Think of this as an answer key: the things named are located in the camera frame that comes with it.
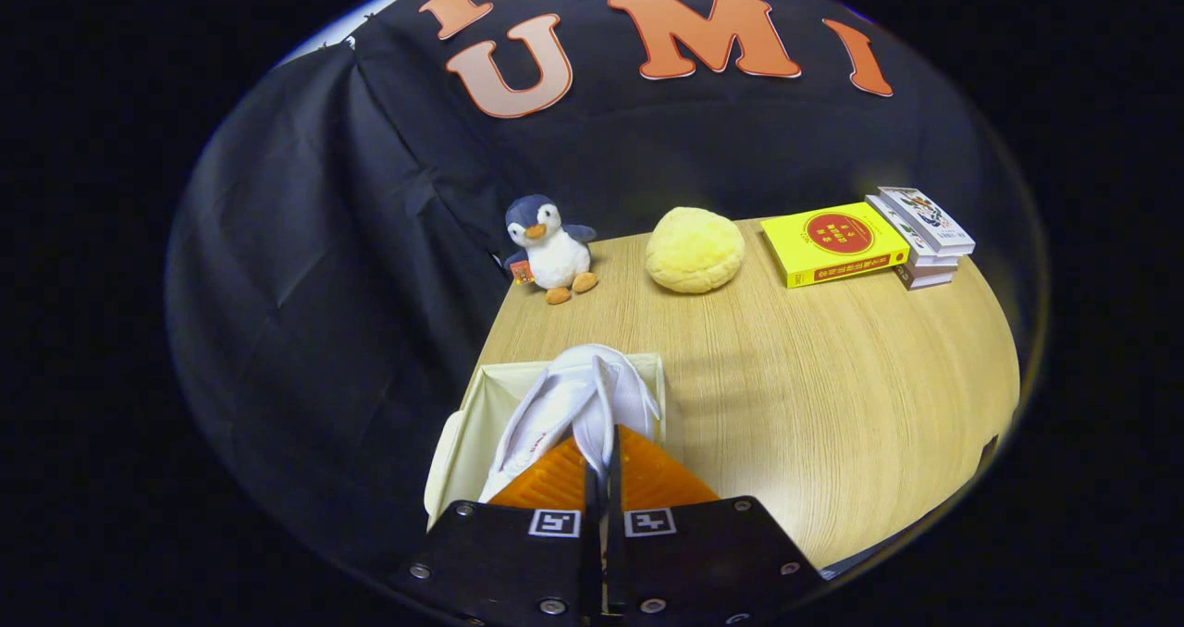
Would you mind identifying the yellow book with red circle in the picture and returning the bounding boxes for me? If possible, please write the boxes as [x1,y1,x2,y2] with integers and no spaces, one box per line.
[760,202,911,289]

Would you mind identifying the yellow plush bun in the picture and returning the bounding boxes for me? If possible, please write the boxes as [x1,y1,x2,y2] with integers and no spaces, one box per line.
[645,206,746,295]

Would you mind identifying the brown book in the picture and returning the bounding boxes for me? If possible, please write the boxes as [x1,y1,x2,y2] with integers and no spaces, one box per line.
[895,262,956,291]

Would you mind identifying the white canvas shoe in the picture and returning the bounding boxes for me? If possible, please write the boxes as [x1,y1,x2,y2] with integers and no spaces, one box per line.
[478,344,662,503]

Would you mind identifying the beige fabric storage box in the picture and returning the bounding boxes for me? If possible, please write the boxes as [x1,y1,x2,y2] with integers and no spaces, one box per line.
[424,353,669,528]

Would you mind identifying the plush penguin toy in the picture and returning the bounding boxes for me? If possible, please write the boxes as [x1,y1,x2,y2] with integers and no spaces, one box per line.
[502,194,599,306]

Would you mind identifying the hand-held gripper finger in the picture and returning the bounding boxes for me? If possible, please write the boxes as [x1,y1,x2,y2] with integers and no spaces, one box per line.
[601,424,824,627]
[388,437,602,627]

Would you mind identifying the white illustrated book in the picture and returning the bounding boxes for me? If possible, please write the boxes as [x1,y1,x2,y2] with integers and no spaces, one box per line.
[877,186,977,258]

